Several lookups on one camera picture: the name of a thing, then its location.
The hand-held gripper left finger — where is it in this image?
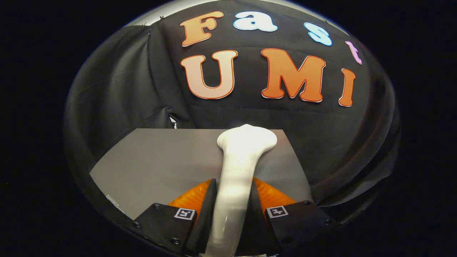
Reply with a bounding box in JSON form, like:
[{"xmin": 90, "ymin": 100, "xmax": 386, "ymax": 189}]
[{"xmin": 127, "ymin": 178, "xmax": 217, "ymax": 256}]

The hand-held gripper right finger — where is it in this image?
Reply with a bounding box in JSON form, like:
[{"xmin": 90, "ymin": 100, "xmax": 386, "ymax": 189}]
[{"xmin": 246, "ymin": 177, "xmax": 338, "ymax": 256}]

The grey drawer cabinet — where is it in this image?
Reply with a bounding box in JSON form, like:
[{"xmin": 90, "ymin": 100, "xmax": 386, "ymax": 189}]
[{"xmin": 89, "ymin": 128, "xmax": 314, "ymax": 220}]

